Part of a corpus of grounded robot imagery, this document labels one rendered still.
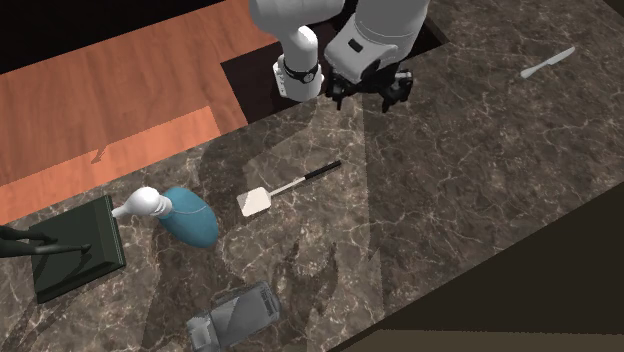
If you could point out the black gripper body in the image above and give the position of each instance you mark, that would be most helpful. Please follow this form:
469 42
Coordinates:
371 79

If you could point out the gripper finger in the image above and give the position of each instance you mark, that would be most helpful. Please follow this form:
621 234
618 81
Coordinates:
336 93
398 88

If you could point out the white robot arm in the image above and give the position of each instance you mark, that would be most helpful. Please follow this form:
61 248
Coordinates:
297 19

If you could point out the dark robot stand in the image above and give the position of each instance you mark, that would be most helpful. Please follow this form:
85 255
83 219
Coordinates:
253 83

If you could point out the white table knife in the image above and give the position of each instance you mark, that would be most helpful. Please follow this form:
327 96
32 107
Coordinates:
547 62

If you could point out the blue soap dispenser white pump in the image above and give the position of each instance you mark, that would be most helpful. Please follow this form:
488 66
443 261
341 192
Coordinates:
192 219

